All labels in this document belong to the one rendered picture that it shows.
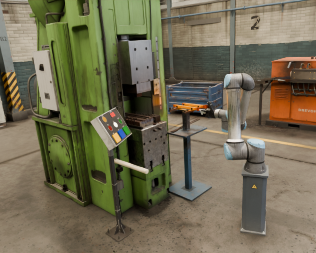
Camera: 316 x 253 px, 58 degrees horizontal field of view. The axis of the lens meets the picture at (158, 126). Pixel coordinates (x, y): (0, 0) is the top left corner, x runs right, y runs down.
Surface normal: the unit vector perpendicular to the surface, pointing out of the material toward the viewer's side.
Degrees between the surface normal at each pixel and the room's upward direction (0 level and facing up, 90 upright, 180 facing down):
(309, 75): 90
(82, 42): 89
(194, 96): 89
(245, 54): 91
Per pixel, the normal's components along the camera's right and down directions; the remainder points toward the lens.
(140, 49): 0.74, 0.15
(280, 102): -0.63, 0.26
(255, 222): -0.39, 0.29
